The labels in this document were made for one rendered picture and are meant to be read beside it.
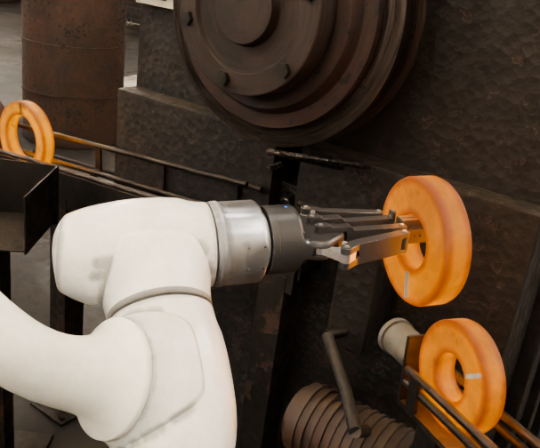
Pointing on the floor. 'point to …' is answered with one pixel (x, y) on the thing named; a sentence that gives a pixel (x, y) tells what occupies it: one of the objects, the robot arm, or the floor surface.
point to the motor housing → (337, 423)
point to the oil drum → (74, 66)
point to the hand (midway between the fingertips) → (423, 228)
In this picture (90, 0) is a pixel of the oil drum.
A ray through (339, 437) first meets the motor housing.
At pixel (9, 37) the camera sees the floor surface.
